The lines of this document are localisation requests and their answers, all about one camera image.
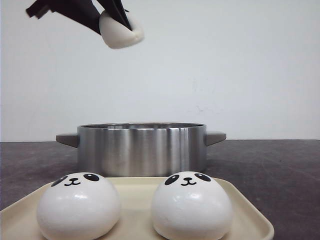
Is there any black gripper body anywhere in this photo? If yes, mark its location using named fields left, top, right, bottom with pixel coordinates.
left=25, top=0, right=97, bottom=21

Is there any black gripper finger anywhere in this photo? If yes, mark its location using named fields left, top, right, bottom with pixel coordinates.
left=97, top=0, right=132, bottom=31
left=73, top=10, right=101, bottom=35

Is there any panda bun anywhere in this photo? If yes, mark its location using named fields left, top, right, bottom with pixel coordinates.
left=99, top=10, right=145, bottom=49
left=36, top=172, right=121, bottom=240
left=151, top=171, right=234, bottom=240

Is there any stainless steel steamer pot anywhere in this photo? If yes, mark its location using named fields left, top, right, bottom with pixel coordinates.
left=56, top=122, right=227, bottom=177

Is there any beige plastic tray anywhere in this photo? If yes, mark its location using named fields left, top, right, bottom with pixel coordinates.
left=0, top=177, right=275, bottom=240

